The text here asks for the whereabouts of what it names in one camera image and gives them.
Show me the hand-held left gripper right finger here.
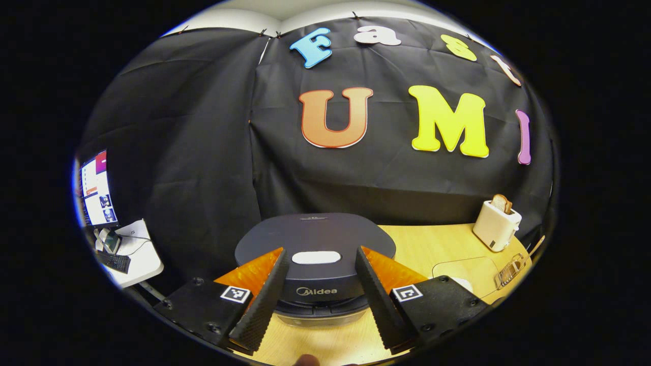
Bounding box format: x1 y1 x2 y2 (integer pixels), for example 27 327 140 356
355 246 489 355

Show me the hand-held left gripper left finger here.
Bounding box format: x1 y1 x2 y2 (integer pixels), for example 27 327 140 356
154 248 289 355

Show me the silver black rice cooker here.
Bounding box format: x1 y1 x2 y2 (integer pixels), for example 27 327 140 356
234 212 397 327

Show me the clear plastic rice container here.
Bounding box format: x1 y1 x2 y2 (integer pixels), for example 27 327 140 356
432 257 501 306

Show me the metal wire chopstick holder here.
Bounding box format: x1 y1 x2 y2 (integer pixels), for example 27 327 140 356
493 253 527 289

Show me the white side table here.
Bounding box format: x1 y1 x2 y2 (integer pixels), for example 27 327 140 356
94 219 164 289

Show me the white toaster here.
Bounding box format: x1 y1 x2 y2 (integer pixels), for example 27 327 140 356
472 200 523 253

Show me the black keyboard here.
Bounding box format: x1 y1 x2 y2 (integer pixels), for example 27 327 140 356
96 250 131 274

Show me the black backdrop cloth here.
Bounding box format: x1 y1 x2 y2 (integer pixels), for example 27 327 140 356
76 15 555 280

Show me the small grey desk device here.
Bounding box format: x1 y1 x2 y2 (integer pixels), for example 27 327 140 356
97 229 123 255

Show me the computer monitor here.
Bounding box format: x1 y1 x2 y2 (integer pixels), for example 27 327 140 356
79 149 119 228

